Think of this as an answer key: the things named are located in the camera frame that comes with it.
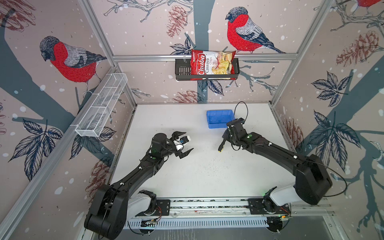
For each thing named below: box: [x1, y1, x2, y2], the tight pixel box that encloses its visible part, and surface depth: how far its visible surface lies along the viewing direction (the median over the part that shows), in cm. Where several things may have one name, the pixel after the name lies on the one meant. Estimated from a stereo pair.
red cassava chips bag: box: [190, 49, 237, 81], surface depth 90 cm
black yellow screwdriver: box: [218, 139, 226, 153], surface depth 87 cm
